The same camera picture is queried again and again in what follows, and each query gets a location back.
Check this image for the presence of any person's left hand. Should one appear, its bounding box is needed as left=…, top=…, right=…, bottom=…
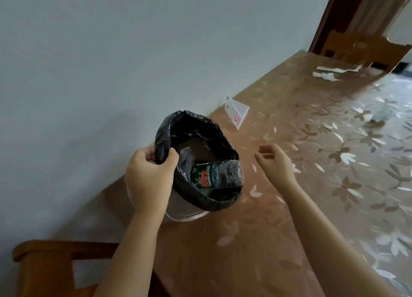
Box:
left=124, top=146, right=179, bottom=217

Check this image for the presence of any person's right hand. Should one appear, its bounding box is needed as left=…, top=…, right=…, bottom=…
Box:
left=254, top=143, right=298, bottom=191

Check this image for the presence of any black trash bag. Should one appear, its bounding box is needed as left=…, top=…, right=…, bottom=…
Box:
left=154, top=110, right=244, bottom=212

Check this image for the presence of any person's right forearm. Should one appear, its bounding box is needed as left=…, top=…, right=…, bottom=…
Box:
left=276, top=181, right=400, bottom=297

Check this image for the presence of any person's left forearm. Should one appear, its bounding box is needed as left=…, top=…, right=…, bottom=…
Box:
left=93, top=209, right=165, bottom=297

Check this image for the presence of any floral brown tablecloth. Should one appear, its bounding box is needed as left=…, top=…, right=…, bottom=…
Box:
left=102, top=49, right=412, bottom=297

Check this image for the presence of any plastic bottle with green label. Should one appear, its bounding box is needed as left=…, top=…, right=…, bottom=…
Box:
left=191, top=160, right=244, bottom=190

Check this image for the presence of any white trash bin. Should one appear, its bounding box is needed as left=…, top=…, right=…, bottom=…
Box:
left=127, top=141, right=210, bottom=223

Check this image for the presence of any white folded paper card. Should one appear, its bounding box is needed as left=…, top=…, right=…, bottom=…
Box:
left=225, top=96, right=250, bottom=131

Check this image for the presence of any crumpled white tissue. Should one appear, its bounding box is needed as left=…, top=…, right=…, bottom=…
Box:
left=312, top=72, right=339, bottom=82

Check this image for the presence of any white torn paper strip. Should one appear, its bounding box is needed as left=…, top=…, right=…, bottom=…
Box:
left=316, top=65, right=363, bottom=74

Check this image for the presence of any crumpled clear plastic wrap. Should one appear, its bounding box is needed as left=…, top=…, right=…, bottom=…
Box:
left=372, top=105, right=395, bottom=123

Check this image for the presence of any wooden chair with carved back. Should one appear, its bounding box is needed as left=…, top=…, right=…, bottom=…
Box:
left=320, top=30, right=412, bottom=73

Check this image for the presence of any beige curtain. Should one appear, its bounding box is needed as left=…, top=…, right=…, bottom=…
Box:
left=346, top=0, right=412, bottom=37

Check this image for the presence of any dark wooden door frame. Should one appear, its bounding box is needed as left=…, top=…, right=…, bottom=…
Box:
left=308, top=0, right=372, bottom=55

